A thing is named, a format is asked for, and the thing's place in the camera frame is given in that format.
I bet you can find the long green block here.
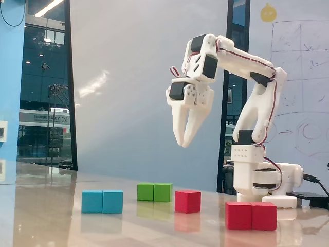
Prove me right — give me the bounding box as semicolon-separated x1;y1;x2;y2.
137;182;173;203

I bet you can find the yellow round sticker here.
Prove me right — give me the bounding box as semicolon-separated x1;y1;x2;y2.
260;2;278;23

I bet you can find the white sign with lettering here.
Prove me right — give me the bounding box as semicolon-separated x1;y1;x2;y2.
19;109;70;127

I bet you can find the white wall socket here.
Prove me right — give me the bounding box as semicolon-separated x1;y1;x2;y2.
0;120;8;142

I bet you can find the black frame post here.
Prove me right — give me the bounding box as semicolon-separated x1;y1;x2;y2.
63;0;79;171

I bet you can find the whiteboard with marker drawings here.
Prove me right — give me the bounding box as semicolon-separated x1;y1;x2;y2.
247;0;329;198

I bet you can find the small red cube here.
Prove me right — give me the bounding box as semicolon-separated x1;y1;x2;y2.
174;189;202;214

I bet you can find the gripper servo cable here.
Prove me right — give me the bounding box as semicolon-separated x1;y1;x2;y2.
170;65;184;78

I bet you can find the thin black hanging cable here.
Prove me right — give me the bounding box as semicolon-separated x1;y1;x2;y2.
0;0;27;27

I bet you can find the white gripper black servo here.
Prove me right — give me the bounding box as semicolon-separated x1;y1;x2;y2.
166;76;216;148

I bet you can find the dark scaffold tower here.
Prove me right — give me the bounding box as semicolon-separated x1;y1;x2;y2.
45;83;70;166

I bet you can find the long red block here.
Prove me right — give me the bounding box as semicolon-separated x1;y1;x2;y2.
225;201;278;231

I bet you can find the black plug cable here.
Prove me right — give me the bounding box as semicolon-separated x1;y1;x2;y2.
302;173;329;197

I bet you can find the flat black box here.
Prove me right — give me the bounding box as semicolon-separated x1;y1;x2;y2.
286;191;329;209

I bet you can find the long blue block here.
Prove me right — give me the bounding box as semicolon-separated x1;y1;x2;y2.
81;189;124;214

